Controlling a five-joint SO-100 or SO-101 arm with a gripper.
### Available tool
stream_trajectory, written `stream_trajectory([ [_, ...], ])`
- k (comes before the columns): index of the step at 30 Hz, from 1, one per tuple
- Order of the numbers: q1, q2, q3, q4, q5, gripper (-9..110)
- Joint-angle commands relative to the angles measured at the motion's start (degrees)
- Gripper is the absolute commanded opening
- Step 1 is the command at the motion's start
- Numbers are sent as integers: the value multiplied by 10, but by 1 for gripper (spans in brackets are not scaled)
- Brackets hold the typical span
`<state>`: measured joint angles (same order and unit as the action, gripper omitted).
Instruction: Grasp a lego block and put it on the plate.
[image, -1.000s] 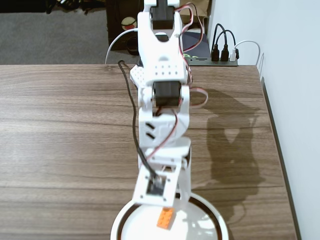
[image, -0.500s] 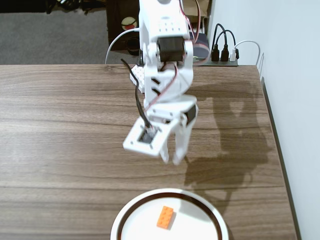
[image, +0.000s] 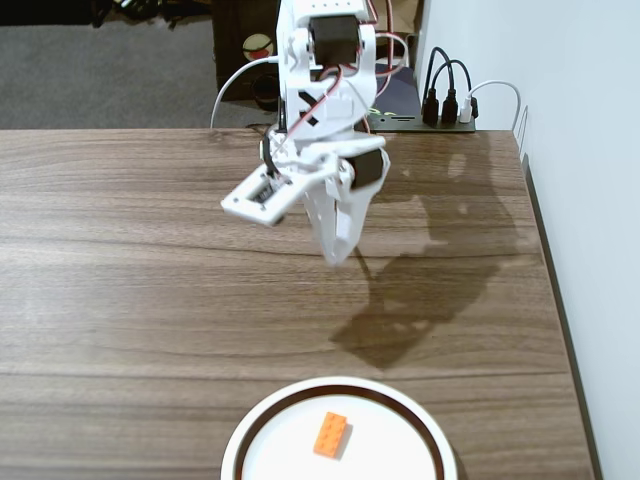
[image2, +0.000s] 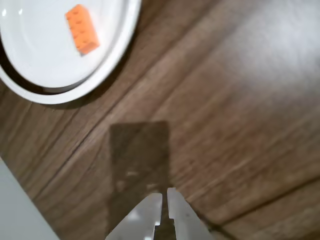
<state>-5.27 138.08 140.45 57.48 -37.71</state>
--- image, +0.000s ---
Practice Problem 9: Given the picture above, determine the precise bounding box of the round red white sticker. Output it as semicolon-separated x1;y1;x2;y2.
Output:
242;33;276;59

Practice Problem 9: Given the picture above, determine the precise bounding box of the long white usb cable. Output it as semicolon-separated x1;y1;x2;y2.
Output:
209;55;280;129

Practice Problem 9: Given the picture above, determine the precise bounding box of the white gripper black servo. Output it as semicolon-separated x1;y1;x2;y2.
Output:
284;135;392;268

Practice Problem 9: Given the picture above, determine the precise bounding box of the black usb hub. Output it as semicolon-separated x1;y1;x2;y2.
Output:
369;113;477;134

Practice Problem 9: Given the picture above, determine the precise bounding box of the black round cup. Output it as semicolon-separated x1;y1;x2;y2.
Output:
251;73;279;111

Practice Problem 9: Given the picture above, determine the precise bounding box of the white plug cable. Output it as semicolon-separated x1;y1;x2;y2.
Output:
459;79;522;134

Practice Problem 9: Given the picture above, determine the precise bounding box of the black equipment pile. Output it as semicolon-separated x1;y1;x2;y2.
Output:
0;0;214;29

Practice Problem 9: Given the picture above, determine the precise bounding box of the black camera cable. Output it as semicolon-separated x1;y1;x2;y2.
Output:
258;130;276;177

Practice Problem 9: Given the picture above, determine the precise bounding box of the white plate dark rim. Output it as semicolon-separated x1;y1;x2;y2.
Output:
220;375;459;480

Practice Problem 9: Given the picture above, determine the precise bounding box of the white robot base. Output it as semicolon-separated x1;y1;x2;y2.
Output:
260;125;301;169

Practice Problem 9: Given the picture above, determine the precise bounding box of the brown paper bag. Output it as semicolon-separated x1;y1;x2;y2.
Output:
373;0;420;66

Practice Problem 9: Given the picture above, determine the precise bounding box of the dark brown cabinet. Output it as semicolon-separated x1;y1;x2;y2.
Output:
212;0;280;104

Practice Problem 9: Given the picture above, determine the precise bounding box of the black plug cable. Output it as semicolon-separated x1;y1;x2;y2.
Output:
432;58;474;125
421;46;454;125

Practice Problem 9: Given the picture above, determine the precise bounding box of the dark navy box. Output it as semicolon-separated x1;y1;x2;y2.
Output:
372;62;422;121

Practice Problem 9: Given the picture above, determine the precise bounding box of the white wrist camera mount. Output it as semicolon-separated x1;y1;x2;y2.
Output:
221;153;337;228

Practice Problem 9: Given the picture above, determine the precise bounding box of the orange lego block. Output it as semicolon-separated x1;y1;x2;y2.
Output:
312;411;354;460

